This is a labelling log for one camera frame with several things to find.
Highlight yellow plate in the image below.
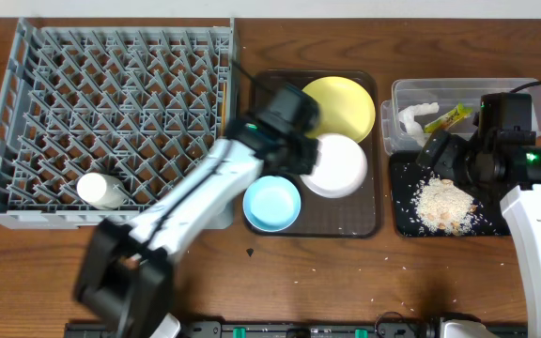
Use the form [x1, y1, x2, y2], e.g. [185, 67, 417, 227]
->
[302, 76, 376, 143]

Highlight green orange snack wrapper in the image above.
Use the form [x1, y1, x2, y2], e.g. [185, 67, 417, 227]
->
[424, 103, 473, 133]

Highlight clear plastic bin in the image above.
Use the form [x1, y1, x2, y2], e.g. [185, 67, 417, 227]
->
[380, 78, 541, 156]

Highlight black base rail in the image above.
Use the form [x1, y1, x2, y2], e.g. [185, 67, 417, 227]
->
[63, 314, 529, 338]

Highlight dark brown serving tray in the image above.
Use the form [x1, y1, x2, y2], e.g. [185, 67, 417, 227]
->
[255, 69, 382, 238]

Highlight grey dishwasher rack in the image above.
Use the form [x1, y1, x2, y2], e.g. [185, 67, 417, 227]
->
[0, 20, 239, 229]

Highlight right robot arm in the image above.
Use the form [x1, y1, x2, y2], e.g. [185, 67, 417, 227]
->
[417, 91, 541, 337]

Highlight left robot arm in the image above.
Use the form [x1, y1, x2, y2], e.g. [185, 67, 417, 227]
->
[73, 84, 319, 337]

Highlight black tray bin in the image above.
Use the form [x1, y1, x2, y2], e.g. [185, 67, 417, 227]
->
[389, 151, 510, 238]

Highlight white small plate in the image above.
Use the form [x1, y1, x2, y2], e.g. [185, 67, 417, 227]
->
[301, 133, 367, 198]

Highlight light blue bowl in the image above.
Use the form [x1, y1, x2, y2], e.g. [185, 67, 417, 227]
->
[242, 176, 301, 232]

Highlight rice food scraps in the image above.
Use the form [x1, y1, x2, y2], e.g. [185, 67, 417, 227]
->
[411, 177, 478, 236]

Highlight white cup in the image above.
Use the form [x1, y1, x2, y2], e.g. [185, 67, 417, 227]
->
[77, 173, 125, 209]

